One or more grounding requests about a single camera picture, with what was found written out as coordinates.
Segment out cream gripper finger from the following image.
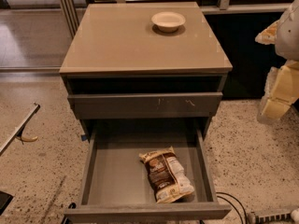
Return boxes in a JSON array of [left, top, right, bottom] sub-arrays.
[[255, 21, 278, 45]]

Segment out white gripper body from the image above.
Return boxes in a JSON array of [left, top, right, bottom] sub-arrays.
[[257, 60, 299, 124]]

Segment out brown chip bag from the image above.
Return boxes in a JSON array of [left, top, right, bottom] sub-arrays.
[[139, 147, 194, 203]]

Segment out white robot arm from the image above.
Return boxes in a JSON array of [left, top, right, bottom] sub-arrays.
[[255, 0, 299, 123]]

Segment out closed grey top drawer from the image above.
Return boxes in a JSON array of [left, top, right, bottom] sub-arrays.
[[68, 92, 222, 119]]

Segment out grey drawer cabinet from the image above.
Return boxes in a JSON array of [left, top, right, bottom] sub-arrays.
[[60, 2, 232, 134]]

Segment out open grey middle drawer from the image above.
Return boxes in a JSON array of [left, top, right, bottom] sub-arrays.
[[65, 128, 231, 224]]

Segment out white paper bowl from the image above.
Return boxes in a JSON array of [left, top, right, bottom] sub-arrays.
[[151, 12, 186, 33]]

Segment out white power strip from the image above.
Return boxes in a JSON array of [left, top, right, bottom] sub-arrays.
[[247, 207, 298, 224]]

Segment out metal table edge left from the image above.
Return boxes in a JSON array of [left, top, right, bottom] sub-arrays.
[[0, 103, 40, 155]]

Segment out dark object bottom left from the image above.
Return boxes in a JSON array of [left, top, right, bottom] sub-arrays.
[[0, 191, 13, 215]]

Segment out black cable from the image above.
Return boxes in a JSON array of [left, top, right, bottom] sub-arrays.
[[215, 191, 249, 224]]

